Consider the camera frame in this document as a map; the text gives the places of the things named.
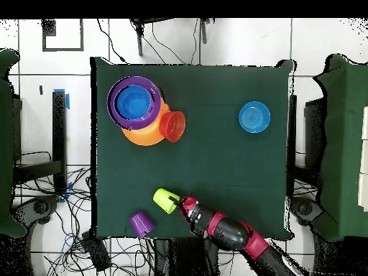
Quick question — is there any green cup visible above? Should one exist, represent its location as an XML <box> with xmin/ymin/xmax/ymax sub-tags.
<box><xmin>152</xmin><ymin>188</ymin><xmax>181</xmax><ymax>215</ymax></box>

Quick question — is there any flat-bottomed light blue bowl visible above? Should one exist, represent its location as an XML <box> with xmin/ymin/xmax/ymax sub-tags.
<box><xmin>238</xmin><ymin>101</ymin><xmax>272</xmax><ymax>134</ymax></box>

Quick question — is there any purple cup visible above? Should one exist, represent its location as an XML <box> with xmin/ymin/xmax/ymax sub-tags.
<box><xmin>128</xmin><ymin>211</ymin><xmax>157</xmax><ymax>239</ymax></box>

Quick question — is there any small orange bowl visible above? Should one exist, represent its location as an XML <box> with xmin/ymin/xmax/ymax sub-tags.
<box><xmin>158</xmin><ymin>110</ymin><xmax>187</xmax><ymax>143</ymax></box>

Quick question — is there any black square floor frame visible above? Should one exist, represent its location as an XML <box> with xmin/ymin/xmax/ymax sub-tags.
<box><xmin>42</xmin><ymin>19</ymin><xmax>85</xmax><ymax>52</ymax></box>

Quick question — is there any black table frame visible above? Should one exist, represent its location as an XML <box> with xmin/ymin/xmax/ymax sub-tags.
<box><xmin>12</xmin><ymin>90</ymin><xmax>68</xmax><ymax>196</ymax></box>

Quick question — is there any large yellow-orange bowl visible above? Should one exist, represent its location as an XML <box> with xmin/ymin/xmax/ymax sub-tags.
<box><xmin>121</xmin><ymin>100</ymin><xmax>171</xmax><ymax>147</ymax></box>

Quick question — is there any black chair base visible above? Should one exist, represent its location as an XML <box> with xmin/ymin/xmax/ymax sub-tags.
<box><xmin>11</xmin><ymin>195</ymin><xmax>60</xmax><ymax>228</ymax></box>
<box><xmin>290</xmin><ymin>196</ymin><xmax>324</xmax><ymax>226</ymax></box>

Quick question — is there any black tripod stand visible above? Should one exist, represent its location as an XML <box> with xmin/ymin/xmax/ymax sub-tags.
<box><xmin>129</xmin><ymin>17</ymin><xmax>212</xmax><ymax>58</ymax></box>

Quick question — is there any dark blue bowl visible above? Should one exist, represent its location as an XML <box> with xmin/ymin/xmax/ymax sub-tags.
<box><xmin>114</xmin><ymin>84</ymin><xmax>155</xmax><ymax>121</ymax></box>

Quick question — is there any black power strip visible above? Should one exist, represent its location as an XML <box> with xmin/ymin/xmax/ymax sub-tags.
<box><xmin>80</xmin><ymin>231</ymin><xmax>112</xmax><ymax>272</ymax></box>

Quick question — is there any purple bowl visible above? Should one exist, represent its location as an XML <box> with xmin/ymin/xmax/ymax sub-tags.
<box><xmin>106</xmin><ymin>75</ymin><xmax>162</xmax><ymax>131</ymax></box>

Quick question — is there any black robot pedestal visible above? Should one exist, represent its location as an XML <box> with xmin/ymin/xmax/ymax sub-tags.
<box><xmin>153</xmin><ymin>237</ymin><xmax>222</xmax><ymax>276</ymax></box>

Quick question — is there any dark green tablecloth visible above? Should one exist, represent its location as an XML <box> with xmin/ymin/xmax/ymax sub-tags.
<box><xmin>90</xmin><ymin>56</ymin><xmax>294</xmax><ymax>239</ymax></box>

